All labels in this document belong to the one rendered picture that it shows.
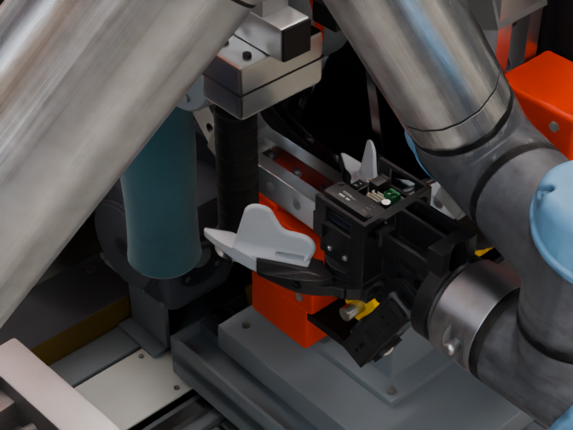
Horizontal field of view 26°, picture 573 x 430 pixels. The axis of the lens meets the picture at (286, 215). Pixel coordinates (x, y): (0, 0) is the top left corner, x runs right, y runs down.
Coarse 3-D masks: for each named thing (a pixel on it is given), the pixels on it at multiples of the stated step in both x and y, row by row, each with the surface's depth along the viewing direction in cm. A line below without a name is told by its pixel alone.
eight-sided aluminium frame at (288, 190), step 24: (480, 0) 104; (504, 0) 102; (528, 0) 105; (480, 24) 105; (504, 24) 104; (528, 24) 107; (504, 48) 106; (528, 48) 108; (504, 72) 108; (264, 144) 146; (288, 144) 145; (264, 168) 141; (288, 168) 145; (312, 168) 141; (264, 192) 143; (288, 192) 139; (312, 192) 137; (408, 192) 124; (432, 192) 120; (312, 216) 137; (456, 216) 118
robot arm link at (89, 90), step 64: (64, 0) 50; (128, 0) 49; (192, 0) 49; (256, 0) 51; (0, 64) 51; (64, 64) 50; (128, 64) 50; (192, 64) 52; (0, 128) 51; (64, 128) 51; (128, 128) 52; (0, 192) 52; (64, 192) 52; (0, 256) 53; (0, 320) 56
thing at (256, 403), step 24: (216, 312) 186; (192, 336) 187; (216, 336) 185; (192, 360) 182; (216, 360) 183; (192, 384) 186; (216, 384) 179; (240, 384) 180; (216, 408) 183; (240, 408) 176; (264, 408) 176; (288, 408) 176
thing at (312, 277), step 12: (264, 264) 95; (276, 264) 95; (288, 264) 94; (312, 264) 94; (264, 276) 95; (276, 276) 94; (288, 276) 94; (300, 276) 94; (312, 276) 93; (324, 276) 93; (288, 288) 94; (300, 288) 94; (312, 288) 94; (324, 288) 93; (336, 288) 93
